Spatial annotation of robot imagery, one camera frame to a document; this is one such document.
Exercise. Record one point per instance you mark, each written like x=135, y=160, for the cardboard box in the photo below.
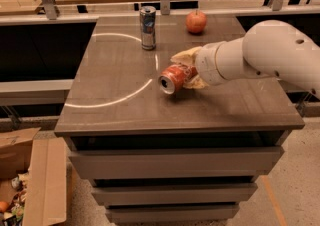
x=44, y=161

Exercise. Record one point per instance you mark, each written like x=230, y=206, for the silver blue energy drink can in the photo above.
x=147, y=27

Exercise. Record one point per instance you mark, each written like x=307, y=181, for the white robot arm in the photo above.
x=268, y=49

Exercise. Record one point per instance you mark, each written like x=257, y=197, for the grey drawer cabinet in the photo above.
x=153, y=157

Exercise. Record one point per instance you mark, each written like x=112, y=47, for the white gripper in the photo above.
x=206, y=62

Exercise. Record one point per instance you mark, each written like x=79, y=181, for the red apple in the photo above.
x=196, y=22

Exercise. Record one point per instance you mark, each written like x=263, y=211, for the red coke can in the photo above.
x=172, y=79

